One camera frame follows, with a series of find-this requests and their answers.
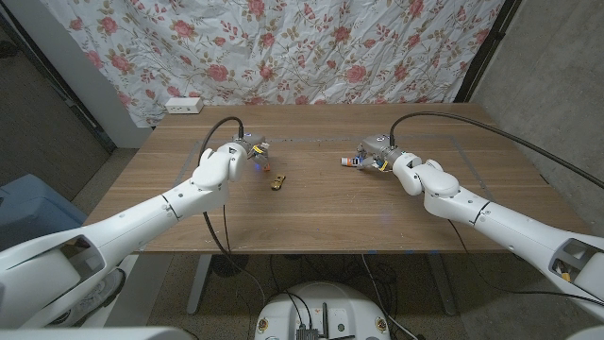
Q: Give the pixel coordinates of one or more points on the white table leg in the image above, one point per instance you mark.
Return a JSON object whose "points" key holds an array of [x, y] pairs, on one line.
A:
{"points": [[198, 283]]}

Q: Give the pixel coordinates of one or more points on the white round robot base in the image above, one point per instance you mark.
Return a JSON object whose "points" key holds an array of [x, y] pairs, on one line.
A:
{"points": [[325, 302]]}

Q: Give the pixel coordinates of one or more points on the glue stick with blue label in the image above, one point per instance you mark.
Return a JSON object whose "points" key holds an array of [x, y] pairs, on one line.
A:
{"points": [[348, 161]]}

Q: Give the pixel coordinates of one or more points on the black backdrop stand pole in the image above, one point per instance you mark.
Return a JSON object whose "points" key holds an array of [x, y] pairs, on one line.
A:
{"points": [[486, 49]]}

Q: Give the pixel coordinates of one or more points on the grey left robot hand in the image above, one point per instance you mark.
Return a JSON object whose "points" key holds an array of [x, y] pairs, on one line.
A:
{"points": [[255, 144]]}

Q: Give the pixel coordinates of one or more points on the blue plastic bin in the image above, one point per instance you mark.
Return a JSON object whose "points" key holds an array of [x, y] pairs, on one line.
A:
{"points": [[33, 208]]}

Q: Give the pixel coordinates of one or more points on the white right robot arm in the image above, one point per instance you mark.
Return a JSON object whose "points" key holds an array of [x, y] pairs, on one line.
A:
{"points": [[509, 226]]}

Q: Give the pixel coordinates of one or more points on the gold toy car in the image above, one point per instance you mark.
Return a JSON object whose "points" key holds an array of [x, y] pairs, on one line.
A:
{"points": [[278, 182]]}

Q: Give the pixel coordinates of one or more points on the black round floor object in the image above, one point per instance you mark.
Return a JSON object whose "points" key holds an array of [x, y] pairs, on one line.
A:
{"points": [[229, 266]]}

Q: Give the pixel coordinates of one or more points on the white sneaker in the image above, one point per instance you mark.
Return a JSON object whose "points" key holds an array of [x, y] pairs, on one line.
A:
{"points": [[106, 290]]}

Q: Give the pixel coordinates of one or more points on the white power strip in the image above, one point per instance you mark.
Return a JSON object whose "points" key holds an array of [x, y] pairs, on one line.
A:
{"points": [[184, 105]]}

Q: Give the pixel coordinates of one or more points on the grey table leg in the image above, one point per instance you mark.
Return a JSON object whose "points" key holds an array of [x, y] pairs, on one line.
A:
{"points": [[443, 288]]}

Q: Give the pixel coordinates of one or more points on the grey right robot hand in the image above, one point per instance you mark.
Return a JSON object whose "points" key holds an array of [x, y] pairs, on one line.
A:
{"points": [[380, 151]]}

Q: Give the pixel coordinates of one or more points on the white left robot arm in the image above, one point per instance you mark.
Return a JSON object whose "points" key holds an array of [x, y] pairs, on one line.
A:
{"points": [[141, 222]]}

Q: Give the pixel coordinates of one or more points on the floral backdrop cloth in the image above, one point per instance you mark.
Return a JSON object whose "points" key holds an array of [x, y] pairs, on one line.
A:
{"points": [[283, 47]]}

